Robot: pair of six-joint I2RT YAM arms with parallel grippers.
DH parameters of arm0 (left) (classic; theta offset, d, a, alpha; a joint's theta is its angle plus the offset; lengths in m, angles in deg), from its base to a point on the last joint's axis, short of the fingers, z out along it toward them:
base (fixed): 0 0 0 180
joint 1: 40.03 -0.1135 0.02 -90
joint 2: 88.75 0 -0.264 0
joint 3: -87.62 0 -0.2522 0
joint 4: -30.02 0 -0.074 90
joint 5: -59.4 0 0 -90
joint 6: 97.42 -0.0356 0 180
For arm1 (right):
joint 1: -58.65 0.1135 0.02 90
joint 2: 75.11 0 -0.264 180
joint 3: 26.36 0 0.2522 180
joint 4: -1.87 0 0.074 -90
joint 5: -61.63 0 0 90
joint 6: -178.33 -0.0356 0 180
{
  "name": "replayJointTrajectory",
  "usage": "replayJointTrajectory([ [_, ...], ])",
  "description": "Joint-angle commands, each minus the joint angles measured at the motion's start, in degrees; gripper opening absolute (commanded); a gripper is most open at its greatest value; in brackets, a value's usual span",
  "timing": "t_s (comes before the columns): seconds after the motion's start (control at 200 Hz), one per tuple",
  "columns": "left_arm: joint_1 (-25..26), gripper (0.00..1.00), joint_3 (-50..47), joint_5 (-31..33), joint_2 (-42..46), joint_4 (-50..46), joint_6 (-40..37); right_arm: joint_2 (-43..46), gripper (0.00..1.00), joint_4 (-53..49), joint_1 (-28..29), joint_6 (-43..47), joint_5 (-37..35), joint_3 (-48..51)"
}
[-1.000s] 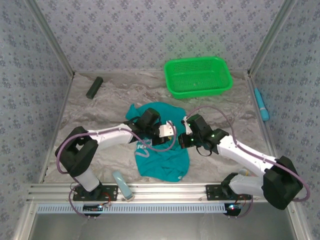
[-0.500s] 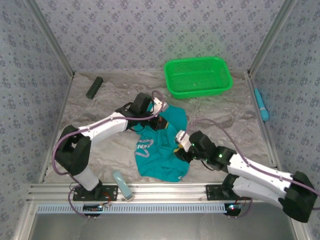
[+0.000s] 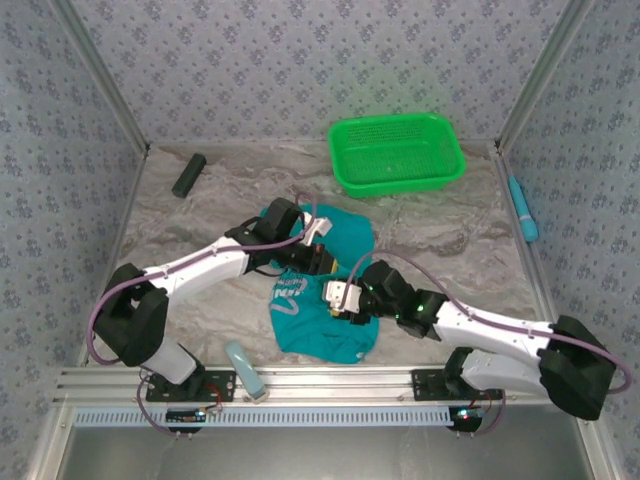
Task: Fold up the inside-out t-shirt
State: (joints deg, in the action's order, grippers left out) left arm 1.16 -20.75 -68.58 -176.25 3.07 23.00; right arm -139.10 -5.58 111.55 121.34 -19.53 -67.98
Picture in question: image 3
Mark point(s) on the teal t-shirt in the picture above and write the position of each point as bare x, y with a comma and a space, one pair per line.
310, 340

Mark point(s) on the green plastic mesh basket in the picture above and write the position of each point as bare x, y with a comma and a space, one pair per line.
400, 160

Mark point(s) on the blue cylindrical tube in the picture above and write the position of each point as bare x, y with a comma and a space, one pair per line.
524, 215

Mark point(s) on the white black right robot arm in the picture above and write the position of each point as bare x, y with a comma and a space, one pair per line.
500, 372

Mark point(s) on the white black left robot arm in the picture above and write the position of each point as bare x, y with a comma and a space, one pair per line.
200, 267

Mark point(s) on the black rectangular block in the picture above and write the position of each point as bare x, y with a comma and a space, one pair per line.
189, 175

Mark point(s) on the light blue flat brush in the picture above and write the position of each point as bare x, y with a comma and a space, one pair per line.
245, 372

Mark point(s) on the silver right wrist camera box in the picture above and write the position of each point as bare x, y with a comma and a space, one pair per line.
342, 295

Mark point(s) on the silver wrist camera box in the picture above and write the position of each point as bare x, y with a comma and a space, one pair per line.
342, 295
320, 227

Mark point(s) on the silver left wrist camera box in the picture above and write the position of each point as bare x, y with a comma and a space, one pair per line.
320, 227

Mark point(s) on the long aluminium mounting rail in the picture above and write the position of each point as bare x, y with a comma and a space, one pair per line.
325, 385

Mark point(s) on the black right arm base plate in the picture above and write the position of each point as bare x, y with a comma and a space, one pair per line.
425, 386

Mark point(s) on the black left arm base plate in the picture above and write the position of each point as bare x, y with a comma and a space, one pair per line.
222, 385

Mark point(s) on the aluminium table side rail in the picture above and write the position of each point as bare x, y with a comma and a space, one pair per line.
131, 192
538, 270

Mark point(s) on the aluminium corner post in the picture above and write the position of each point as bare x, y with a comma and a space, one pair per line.
106, 75
539, 75

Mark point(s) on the aluminium frame leg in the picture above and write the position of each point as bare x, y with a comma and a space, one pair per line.
50, 442
597, 450

